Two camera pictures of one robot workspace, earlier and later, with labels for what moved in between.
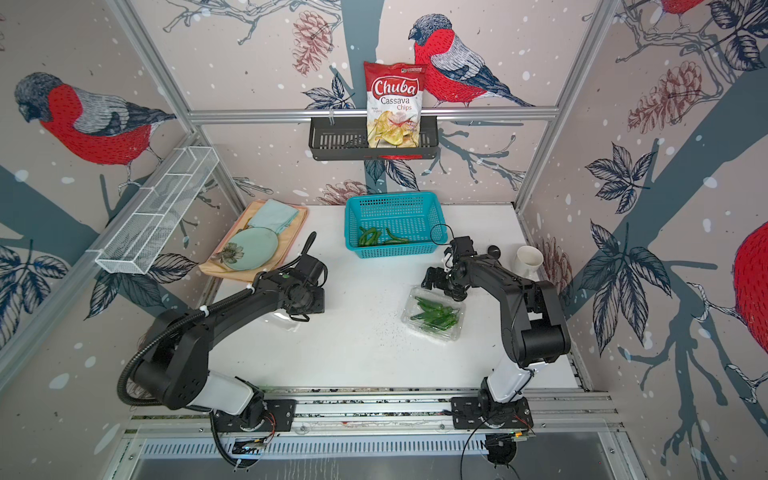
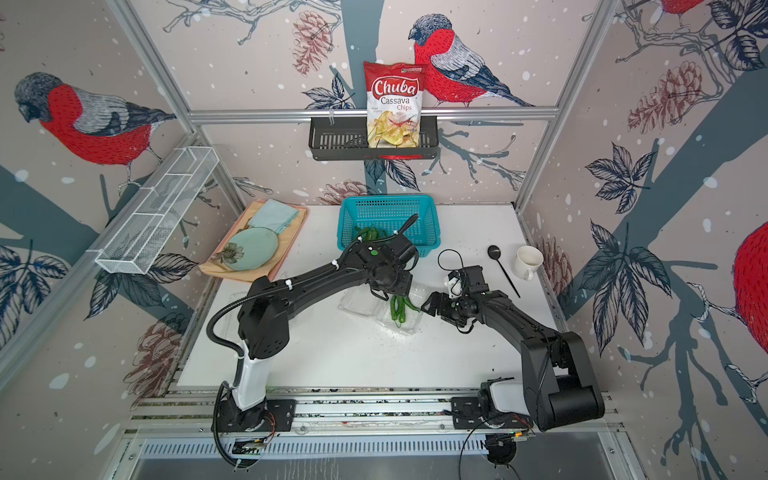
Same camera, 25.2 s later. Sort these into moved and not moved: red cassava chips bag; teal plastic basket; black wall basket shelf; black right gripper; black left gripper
Moved: black right gripper; black left gripper
Not moved: red cassava chips bag; teal plastic basket; black wall basket shelf
